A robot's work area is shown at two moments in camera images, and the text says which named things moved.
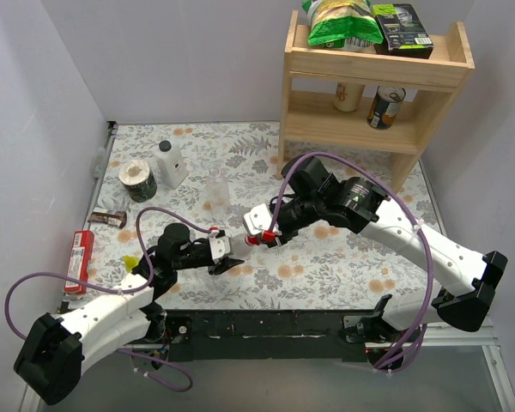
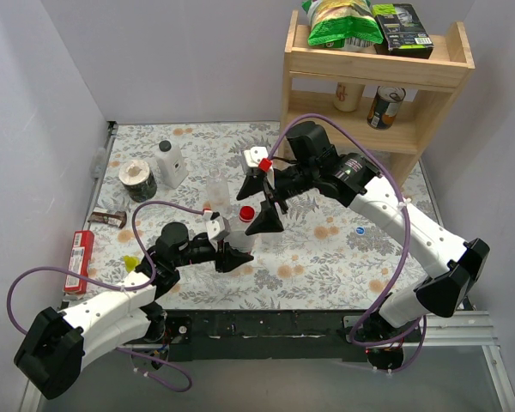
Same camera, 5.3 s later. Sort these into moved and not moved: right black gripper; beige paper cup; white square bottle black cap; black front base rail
Moved: right black gripper
Not moved: white square bottle black cap; black front base rail; beige paper cup
